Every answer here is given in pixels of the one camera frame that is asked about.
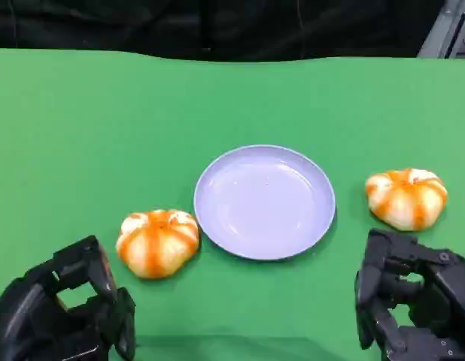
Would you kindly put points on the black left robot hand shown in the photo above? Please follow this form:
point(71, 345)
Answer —
point(33, 316)

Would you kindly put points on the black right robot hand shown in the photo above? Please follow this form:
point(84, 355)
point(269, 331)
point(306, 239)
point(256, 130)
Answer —
point(443, 301)

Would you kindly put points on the orange and white bread roll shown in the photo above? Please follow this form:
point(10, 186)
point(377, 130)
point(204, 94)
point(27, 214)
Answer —
point(157, 244)
point(405, 199)

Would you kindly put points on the lilac plate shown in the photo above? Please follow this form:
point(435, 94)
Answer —
point(264, 203)

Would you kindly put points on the green table cloth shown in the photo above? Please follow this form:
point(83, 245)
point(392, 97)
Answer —
point(142, 131)

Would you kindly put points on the black backdrop curtain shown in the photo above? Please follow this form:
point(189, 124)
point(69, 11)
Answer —
point(180, 22)

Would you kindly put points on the grey metal frame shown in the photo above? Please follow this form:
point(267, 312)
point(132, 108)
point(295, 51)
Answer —
point(443, 34)

